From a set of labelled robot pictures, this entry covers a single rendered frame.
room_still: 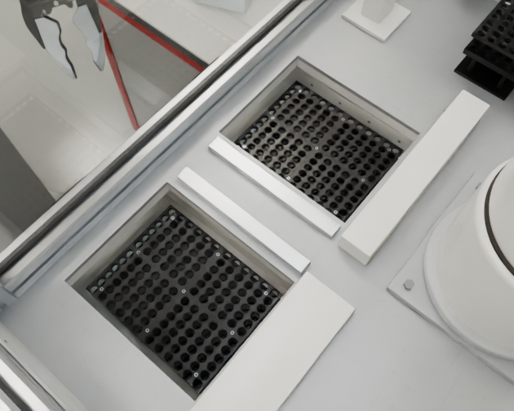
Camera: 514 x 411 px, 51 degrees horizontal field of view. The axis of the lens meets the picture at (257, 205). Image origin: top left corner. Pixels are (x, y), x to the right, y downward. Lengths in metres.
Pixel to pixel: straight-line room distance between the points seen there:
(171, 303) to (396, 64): 0.53
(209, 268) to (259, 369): 0.18
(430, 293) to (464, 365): 0.10
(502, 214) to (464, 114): 0.32
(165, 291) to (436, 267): 0.38
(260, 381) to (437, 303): 0.25
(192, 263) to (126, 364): 0.17
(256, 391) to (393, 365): 0.18
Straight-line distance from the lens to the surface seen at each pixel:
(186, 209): 0.91
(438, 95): 0.93
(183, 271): 0.80
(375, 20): 0.99
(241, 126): 0.98
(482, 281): 0.64
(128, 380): 0.73
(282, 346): 0.71
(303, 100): 0.94
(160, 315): 0.78
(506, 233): 0.59
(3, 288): 0.76
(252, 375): 0.70
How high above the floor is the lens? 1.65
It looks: 64 degrees down
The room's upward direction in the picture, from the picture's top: straight up
